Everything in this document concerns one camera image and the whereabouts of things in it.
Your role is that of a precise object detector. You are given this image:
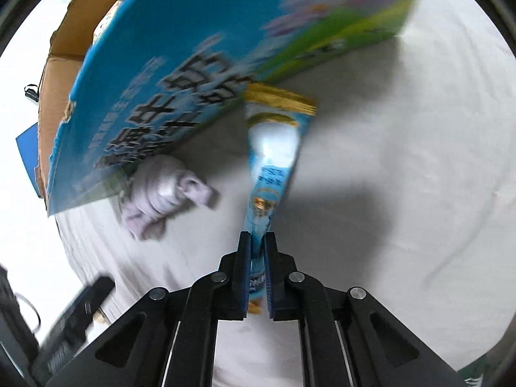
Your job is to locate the blue wrapper packet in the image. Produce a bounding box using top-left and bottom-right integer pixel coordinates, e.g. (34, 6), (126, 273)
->
(243, 82), (317, 313)

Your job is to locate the yellow tissue pack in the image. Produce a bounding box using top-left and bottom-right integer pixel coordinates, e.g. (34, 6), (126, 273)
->
(92, 0), (123, 45)

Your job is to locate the grey table cloth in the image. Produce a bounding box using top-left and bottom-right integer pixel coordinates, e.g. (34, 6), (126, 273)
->
(55, 0), (515, 386)

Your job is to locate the blue foam mat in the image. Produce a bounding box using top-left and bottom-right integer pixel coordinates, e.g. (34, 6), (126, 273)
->
(16, 123), (41, 198)

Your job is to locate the open cardboard box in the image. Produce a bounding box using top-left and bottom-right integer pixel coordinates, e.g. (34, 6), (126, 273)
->
(38, 0), (414, 215)

